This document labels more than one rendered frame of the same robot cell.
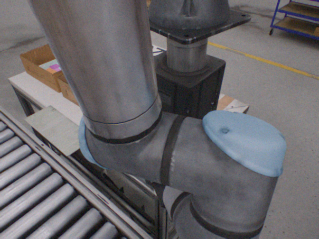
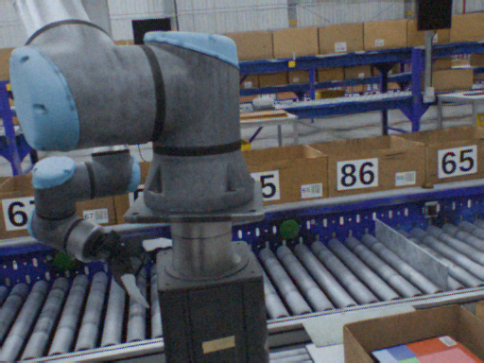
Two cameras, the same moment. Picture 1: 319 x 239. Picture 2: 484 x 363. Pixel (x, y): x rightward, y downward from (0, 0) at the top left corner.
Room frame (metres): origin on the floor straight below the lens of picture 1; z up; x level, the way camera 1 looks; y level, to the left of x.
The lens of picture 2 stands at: (1.23, -0.67, 1.43)
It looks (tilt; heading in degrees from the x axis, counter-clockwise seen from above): 13 degrees down; 131
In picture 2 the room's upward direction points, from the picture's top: 5 degrees counter-clockwise
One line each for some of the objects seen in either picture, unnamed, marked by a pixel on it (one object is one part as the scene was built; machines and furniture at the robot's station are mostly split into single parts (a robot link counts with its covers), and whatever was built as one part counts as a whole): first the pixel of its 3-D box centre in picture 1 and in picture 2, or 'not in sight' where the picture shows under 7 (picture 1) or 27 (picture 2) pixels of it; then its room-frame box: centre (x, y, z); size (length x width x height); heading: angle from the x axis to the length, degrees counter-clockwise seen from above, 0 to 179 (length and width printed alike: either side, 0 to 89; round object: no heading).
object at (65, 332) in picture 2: not in sight; (71, 314); (-0.08, 0.04, 0.72); 0.52 x 0.05 x 0.05; 140
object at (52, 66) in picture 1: (56, 70); not in sight; (1.08, 0.51, 0.78); 0.19 x 0.14 x 0.02; 49
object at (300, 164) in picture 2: not in sight; (267, 176); (0.04, 0.89, 0.97); 0.39 x 0.29 x 0.17; 50
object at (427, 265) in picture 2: not in sight; (406, 251); (0.61, 0.86, 0.76); 0.46 x 0.01 x 0.09; 140
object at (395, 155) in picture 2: not in sight; (361, 164); (0.29, 1.19, 0.96); 0.39 x 0.29 x 0.17; 50
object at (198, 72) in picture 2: not in sight; (188, 87); (0.62, -0.07, 1.39); 0.17 x 0.15 x 0.18; 69
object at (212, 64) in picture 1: (180, 107); (214, 342); (0.62, -0.07, 0.91); 0.26 x 0.26 x 0.33; 49
